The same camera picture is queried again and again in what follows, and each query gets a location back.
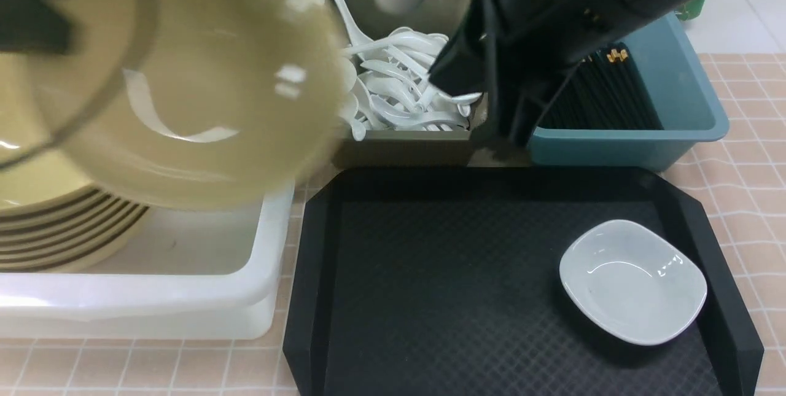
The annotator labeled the large white plastic bin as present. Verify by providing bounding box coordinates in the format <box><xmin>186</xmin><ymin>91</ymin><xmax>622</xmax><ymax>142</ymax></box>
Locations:
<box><xmin>2</xmin><ymin>0</ymin><xmax>327</xmax><ymax>338</ymax></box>

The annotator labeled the yellow noodle bowl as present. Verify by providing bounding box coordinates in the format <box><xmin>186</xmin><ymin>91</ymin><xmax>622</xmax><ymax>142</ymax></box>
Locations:
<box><xmin>25</xmin><ymin>0</ymin><xmax>344</xmax><ymax>211</ymax></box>

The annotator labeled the stack of yellow noodle bowls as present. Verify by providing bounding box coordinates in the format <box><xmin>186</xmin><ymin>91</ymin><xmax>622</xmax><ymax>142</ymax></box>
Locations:
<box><xmin>1</xmin><ymin>150</ymin><xmax>150</xmax><ymax>273</ymax></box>

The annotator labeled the black plastic serving tray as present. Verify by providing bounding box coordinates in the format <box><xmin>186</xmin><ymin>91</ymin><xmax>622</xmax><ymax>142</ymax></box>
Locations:
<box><xmin>282</xmin><ymin>167</ymin><xmax>765</xmax><ymax>395</ymax></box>

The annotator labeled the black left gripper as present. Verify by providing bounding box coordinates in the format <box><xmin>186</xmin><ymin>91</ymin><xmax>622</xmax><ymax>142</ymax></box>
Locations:
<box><xmin>1</xmin><ymin>0</ymin><xmax>73</xmax><ymax>55</ymax></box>

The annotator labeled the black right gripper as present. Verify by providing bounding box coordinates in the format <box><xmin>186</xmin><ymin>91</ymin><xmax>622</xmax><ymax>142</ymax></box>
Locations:
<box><xmin>433</xmin><ymin>0</ymin><xmax>621</xmax><ymax>146</ymax></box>

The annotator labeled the bundle of black chopsticks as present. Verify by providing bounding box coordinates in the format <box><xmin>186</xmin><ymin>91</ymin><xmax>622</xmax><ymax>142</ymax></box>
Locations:
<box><xmin>540</xmin><ymin>42</ymin><xmax>663</xmax><ymax>130</ymax></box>

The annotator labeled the blue plastic chopstick bin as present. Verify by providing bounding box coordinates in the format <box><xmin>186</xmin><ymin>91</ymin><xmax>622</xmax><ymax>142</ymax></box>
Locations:
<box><xmin>528</xmin><ymin>13</ymin><xmax>730</xmax><ymax>171</ymax></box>

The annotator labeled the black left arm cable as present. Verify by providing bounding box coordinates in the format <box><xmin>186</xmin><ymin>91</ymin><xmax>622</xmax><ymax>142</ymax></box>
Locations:
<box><xmin>0</xmin><ymin>0</ymin><xmax>160</xmax><ymax>171</ymax></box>

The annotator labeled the pile of white soup spoons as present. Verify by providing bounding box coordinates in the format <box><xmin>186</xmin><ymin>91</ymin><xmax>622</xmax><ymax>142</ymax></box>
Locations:
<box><xmin>330</xmin><ymin>0</ymin><xmax>482</xmax><ymax>141</ymax></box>

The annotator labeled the white square sauce dish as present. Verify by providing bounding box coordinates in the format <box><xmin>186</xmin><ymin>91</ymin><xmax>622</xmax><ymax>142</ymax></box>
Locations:
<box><xmin>559</xmin><ymin>219</ymin><xmax>708</xmax><ymax>346</ymax></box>

